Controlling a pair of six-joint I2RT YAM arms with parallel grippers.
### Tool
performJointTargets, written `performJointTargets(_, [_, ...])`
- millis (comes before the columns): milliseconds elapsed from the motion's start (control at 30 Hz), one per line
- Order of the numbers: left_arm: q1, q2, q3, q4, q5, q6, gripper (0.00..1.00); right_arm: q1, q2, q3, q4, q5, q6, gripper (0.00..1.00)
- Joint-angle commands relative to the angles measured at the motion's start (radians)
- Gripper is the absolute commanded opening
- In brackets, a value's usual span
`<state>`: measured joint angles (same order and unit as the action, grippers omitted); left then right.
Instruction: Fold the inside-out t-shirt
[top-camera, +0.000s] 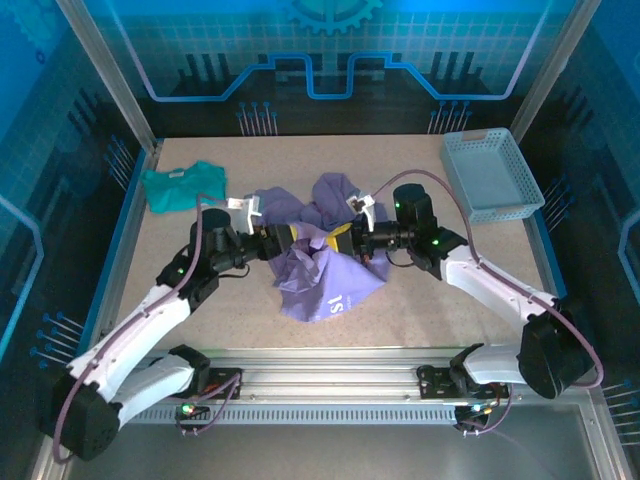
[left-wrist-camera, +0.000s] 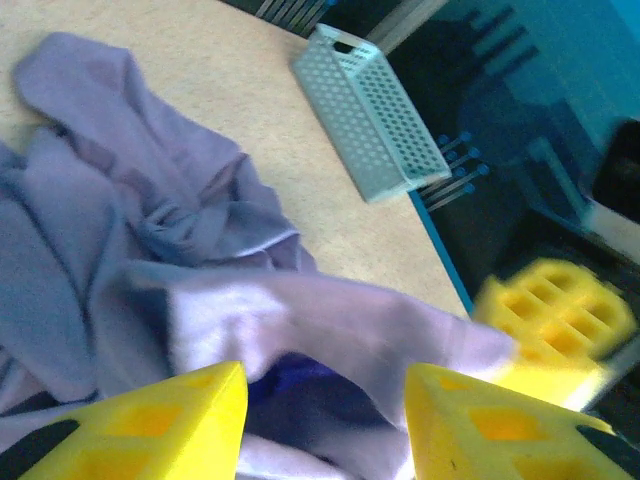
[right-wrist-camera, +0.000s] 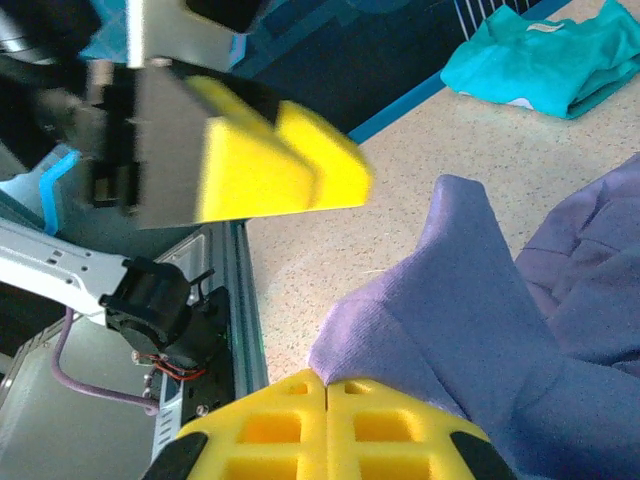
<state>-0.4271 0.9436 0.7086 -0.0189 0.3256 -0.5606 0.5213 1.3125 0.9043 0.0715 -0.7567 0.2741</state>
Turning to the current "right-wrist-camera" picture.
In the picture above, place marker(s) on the blue table edge strip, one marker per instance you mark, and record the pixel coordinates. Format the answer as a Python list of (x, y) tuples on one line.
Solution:
[(400, 107)]

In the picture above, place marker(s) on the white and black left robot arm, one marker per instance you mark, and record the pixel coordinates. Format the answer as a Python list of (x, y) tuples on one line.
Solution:
[(50, 270)]

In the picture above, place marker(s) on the grey metal lower panel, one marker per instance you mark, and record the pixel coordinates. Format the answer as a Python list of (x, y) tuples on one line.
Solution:
[(75, 440)]

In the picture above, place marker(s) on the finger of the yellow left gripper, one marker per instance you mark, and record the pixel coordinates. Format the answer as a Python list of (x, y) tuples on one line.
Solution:
[(250, 175), (335, 170)]

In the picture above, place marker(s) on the aluminium mounting rail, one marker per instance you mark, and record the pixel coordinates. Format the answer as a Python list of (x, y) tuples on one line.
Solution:
[(245, 300)]

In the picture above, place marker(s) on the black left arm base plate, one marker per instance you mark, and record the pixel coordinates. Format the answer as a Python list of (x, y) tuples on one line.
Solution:
[(215, 380)]

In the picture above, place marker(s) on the teal folded t-shirt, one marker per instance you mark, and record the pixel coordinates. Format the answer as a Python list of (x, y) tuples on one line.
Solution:
[(540, 65)]

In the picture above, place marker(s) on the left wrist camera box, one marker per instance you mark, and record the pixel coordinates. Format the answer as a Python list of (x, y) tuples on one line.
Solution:
[(170, 30)]

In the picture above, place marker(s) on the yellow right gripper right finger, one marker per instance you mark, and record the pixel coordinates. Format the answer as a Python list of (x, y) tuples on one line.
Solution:
[(340, 420)]

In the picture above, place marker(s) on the purple t-shirt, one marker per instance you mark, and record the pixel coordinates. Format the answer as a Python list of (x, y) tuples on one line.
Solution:
[(450, 300)]

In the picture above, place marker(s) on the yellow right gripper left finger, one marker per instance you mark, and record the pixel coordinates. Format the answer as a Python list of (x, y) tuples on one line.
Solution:
[(310, 415)]

